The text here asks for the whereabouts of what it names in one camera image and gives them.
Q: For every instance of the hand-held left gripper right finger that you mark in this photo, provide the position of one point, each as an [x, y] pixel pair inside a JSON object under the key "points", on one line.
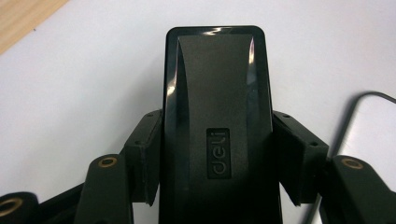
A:
{"points": [[299, 158]]}

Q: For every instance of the large white cover board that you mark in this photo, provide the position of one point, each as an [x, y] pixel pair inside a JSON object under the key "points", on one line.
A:
{"points": [[93, 77]]}

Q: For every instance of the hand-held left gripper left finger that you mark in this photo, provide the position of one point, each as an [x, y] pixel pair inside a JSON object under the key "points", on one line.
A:
{"points": [[144, 155]]}

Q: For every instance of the wooden table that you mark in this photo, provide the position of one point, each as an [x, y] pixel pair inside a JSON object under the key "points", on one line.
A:
{"points": [[21, 18]]}

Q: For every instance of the black deli stapler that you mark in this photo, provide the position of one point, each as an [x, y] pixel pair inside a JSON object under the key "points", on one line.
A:
{"points": [[218, 102]]}

